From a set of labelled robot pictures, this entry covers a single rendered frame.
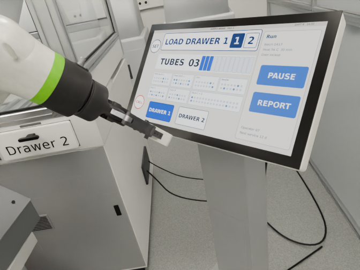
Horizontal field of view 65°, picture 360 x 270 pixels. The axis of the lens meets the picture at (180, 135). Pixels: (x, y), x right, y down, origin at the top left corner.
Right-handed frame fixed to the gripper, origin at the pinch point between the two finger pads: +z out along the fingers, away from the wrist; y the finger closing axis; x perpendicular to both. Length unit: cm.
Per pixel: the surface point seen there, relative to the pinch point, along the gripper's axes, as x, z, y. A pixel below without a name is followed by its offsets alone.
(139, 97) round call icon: -7.7, 2.6, 19.2
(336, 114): -54, 113, 13
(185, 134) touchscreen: -3.1, 6.6, -1.2
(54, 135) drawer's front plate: 16, -2, 54
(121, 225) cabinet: 43, 43, 50
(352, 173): -28, 121, -3
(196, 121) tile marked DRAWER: -7.0, 6.4, -3.0
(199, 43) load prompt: -25.8, 2.6, 5.1
